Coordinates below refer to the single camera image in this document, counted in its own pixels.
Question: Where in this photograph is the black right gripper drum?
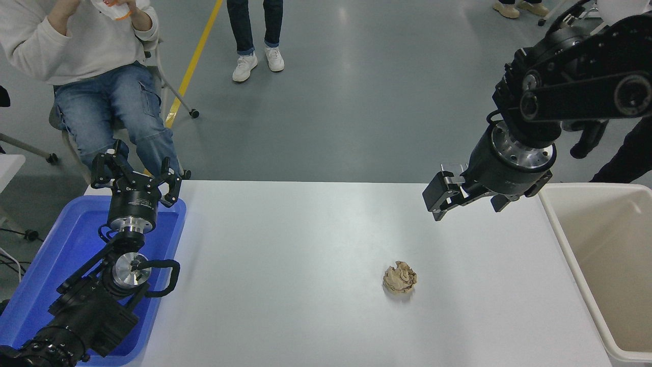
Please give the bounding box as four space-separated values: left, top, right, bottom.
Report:
463 130 554 199

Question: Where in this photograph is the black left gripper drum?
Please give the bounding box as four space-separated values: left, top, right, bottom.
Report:
107 173 164 223

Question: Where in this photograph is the tan paper ball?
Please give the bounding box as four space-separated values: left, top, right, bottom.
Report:
383 261 418 294

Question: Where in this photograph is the white paper packet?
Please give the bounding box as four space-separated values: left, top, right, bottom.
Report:
91 0 139 21

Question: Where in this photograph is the seated person's left hand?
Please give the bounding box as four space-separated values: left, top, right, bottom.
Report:
129 4 154 32

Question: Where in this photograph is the seated person's right hand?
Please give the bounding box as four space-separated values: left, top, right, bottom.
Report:
48 0 83 23

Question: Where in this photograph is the grey wheeled stand leg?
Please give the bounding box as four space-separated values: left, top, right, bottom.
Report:
0 132 59 165

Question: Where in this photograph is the blue plastic tray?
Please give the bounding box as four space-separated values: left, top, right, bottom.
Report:
0 195 187 366

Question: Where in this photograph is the small white side table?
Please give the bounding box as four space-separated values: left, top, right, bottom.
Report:
0 154 26 194

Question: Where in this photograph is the large pale plastic bin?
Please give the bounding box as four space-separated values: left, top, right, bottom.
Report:
538 183 652 365

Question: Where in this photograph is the seated person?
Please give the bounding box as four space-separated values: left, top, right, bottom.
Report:
0 0 181 176

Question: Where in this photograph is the person in dark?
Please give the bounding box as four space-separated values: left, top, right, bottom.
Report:
563 116 652 184

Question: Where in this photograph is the white wheeled chair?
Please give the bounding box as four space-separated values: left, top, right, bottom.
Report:
537 0 604 27

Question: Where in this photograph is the person with tan shoes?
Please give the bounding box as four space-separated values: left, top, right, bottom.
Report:
493 0 550 19

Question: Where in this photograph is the standing person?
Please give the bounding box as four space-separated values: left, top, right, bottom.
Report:
226 0 285 83

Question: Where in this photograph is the black floor cable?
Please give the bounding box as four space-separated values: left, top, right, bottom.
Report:
0 227 40 286

